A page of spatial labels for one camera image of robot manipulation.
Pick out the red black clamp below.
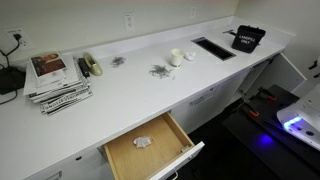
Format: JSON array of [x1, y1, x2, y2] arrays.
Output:
[[250, 87, 277, 101], [243, 100, 260, 118]]

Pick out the green tape dispenser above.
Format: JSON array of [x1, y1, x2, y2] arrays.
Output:
[[84, 53, 103, 76]]

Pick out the white wall outlet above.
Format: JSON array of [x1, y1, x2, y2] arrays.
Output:
[[124, 13, 135, 31]]

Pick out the black power adapter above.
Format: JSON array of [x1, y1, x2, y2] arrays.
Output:
[[0, 67, 26, 95]]

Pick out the left wall outlet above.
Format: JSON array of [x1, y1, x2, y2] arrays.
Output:
[[5, 27, 34, 51]]

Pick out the open wooden drawer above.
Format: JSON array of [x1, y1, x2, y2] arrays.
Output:
[[104, 113, 204, 180]]

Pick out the cupboard door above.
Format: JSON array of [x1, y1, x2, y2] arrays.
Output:
[[247, 53, 307, 96]]

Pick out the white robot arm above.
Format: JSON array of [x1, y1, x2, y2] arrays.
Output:
[[277, 84, 320, 150]]

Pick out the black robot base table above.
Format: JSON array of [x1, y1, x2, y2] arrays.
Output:
[[223, 85, 320, 180]]

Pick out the black stapler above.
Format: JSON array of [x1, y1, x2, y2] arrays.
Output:
[[78, 58, 90, 77]]

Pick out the black power cable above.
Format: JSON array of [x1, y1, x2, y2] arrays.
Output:
[[0, 33, 23, 106]]

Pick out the white cup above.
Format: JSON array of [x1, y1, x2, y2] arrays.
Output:
[[171, 49, 184, 67]]

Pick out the closed white drawer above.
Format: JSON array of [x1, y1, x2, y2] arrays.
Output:
[[171, 86, 219, 134]]

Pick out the pile of paper clips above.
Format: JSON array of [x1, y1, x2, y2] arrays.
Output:
[[149, 65, 172, 79]]

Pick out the stack of magazines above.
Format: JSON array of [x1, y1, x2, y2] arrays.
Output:
[[23, 51, 93, 115]]

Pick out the crumpled paper in drawer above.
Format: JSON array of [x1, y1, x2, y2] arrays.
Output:
[[133, 136, 152, 148]]

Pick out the crumpled white paper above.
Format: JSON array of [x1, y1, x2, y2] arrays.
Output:
[[184, 52, 196, 61]]

